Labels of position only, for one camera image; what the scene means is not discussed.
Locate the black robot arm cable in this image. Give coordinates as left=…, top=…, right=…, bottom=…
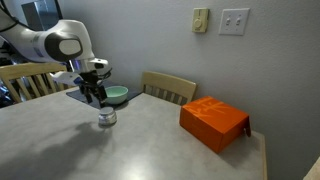
left=0, top=5, right=25, bottom=34

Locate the dark grey cloth placemat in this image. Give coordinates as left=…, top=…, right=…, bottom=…
left=65, top=81, right=144, bottom=112

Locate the white double light switch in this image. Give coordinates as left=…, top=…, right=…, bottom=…
left=218, top=8, right=251, bottom=37

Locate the small glass candle jar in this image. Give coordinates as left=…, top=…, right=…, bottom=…
left=97, top=111, right=118, bottom=128

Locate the orange cardboard box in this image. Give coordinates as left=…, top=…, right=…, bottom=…
left=179, top=95, right=252, bottom=155

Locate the beige wall thermostat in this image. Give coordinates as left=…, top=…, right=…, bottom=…
left=191, top=7, right=210, bottom=34

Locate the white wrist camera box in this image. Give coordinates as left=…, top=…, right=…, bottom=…
left=52, top=70, right=84, bottom=89

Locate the light wooden slat-back chair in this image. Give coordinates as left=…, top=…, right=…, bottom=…
left=0, top=61, right=76, bottom=104
left=140, top=70, right=198, bottom=107

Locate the mint green bowl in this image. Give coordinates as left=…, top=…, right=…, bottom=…
left=103, top=85, right=130, bottom=106

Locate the beige wooden furniture corner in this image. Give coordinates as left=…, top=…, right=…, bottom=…
left=302, top=156, right=320, bottom=180

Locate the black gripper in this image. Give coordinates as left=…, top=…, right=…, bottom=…
left=78, top=71, right=109, bottom=105

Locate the silver metal stand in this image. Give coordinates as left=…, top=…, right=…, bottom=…
left=20, top=0, right=65, bottom=32

